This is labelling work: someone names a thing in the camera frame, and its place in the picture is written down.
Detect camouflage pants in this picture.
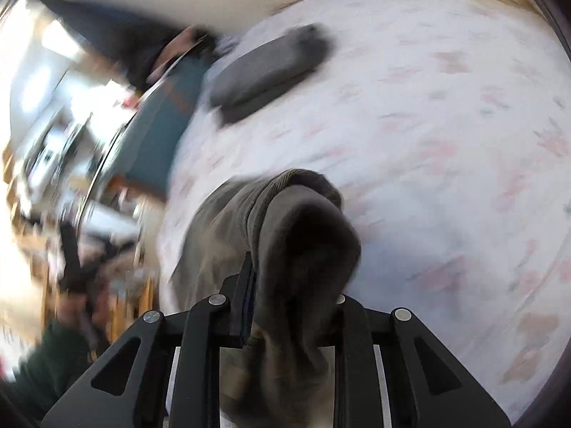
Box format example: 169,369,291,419
171,169,361,427

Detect teal bed footboard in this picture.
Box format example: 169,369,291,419
108,50,215,197

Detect floral white bed sheet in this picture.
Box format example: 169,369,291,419
159,0,570,420

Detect folded grey garment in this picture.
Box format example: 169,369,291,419
209,24,333,126

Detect dark hanging clothes pile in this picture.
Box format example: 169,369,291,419
37,0,217,92

